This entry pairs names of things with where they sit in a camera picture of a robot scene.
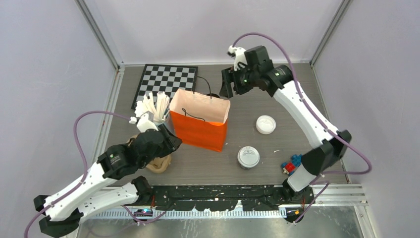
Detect light blue cup holder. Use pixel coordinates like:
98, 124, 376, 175
154, 117, 174, 132

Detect black white chessboard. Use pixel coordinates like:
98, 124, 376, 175
131, 64, 199, 110

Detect tan cardboard cup carrier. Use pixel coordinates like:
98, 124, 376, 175
127, 134, 172, 174

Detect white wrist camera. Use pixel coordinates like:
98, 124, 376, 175
227, 45, 248, 71
129, 111, 158, 133

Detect purple cable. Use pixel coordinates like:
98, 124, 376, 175
231, 32, 373, 227
24, 111, 168, 238

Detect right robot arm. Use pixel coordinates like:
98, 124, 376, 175
219, 46, 352, 204

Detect white sip lid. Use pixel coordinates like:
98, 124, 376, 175
237, 146, 260, 165

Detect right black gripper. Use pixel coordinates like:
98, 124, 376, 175
219, 62, 258, 99

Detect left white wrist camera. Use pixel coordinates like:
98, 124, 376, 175
129, 111, 158, 133

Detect red blue toy blocks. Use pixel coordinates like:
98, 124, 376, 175
281, 154, 302, 176

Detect orange paper bag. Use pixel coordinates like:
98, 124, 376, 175
169, 77, 231, 152

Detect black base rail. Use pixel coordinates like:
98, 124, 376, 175
131, 184, 315, 213

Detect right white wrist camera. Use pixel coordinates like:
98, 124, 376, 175
227, 45, 248, 71

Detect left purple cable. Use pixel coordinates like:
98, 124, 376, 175
24, 111, 168, 238

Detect white cup lid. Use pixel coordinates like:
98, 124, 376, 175
256, 115, 276, 135

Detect black paper cup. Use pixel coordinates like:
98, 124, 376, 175
239, 163, 256, 170
207, 93, 220, 98

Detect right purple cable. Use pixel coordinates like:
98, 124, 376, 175
231, 32, 373, 227

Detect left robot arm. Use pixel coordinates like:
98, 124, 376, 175
34, 125, 182, 238

